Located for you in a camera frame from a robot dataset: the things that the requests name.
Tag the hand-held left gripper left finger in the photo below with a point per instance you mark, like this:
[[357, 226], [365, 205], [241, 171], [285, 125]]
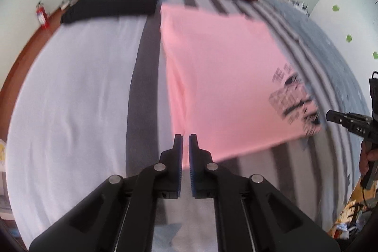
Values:
[[179, 178]]

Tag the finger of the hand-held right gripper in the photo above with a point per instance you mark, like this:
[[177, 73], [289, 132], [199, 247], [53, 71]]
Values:
[[339, 114], [339, 121]]

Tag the pink printed t-shirt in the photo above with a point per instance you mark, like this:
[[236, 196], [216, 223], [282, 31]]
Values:
[[221, 69]]

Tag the bed with striped star sheet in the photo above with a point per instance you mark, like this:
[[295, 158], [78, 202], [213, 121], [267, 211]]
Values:
[[73, 92]]

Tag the person's right hand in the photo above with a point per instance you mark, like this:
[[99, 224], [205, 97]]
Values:
[[363, 162]]

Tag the black folded garment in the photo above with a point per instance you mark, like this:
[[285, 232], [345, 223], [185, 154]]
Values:
[[112, 4]]

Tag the red fire extinguisher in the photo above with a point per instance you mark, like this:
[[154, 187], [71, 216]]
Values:
[[42, 17]]

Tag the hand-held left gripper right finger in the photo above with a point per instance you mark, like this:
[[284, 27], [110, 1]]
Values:
[[192, 178]]

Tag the green apple sticker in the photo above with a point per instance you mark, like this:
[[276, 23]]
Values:
[[349, 38], [375, 55], [335, 8]]

